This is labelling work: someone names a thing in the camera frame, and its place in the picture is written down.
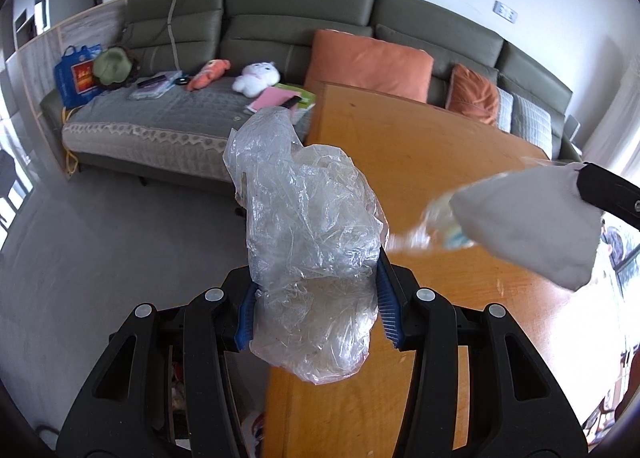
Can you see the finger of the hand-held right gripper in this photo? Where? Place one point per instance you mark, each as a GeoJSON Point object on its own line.
{"type": "Point", "coordinates": [615, 195]}

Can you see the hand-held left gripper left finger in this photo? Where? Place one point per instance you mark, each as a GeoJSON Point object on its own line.
{"type": "Point", "coordinates": [245, 323]}

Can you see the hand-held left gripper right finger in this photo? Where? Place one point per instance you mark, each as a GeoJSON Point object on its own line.
{"type": "Point", "coordinates": [387, 303]}

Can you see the clear plastic wrapper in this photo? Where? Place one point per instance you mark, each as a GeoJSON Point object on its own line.
{"type": "Point", "coordinates": [435, 233]}

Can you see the white cloth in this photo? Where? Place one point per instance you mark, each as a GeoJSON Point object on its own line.
{"type": "Point", "coordinates": [530, 223]}

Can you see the clear plastic bag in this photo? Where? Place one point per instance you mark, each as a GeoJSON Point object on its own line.
{"type": "Point", "coordinates": [310, 218]}

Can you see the grey striped cushion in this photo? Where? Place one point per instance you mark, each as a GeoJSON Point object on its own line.
{"type": "Point", "coordinates": [505, 110]}
{"type": "Point", "coordinates": [532, 125]}

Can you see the small orange cushion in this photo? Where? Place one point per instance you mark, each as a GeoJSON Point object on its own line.
{"type": "Point", "coordinates": [472, 95]}

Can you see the grey quilted sofa mat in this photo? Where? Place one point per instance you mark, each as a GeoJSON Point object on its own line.
{"type": "Point", "coordinates": [175, 123]}

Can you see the pink book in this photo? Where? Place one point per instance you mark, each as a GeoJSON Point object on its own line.
{"type": "Point", "coordinates": [267, 100]}

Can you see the black remote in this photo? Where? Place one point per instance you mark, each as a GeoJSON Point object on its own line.
{"type": "Point", "coordinates": [290, 101]}

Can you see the green book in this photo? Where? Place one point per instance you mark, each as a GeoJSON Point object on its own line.
{"type": "Point", "coordinates": [302, 93]}

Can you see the large orange cushion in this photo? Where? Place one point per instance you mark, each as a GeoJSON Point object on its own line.
{"type": "Point", "coordinates": [365, 65]}

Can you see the white plush toy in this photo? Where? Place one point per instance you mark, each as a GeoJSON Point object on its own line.
{"type": "Point", "coordinates": [255, 78]}

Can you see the orange plush toy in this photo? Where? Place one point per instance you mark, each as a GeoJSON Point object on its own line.
{"type": "Point", "coordinates": [207, 75]}

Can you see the clear flat package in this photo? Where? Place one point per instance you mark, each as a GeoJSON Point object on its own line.
{"type": "Point", "coordinates": [150, 90]}

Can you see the green hat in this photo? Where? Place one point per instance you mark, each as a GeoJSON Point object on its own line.
{"type": "Point", "coordinates": [112, 67]}

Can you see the blue shopping bag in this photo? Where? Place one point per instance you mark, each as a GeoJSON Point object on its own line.
{"type": "Point", "coordinates": [75, 80]}

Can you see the green leather sofa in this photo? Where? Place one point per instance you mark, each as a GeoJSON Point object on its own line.
{"type": "Point", "coordinates": [280, 13]}

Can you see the grey wall socket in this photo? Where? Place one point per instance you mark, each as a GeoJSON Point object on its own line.
{"type": "Point", "coordinates": [505, 10]}

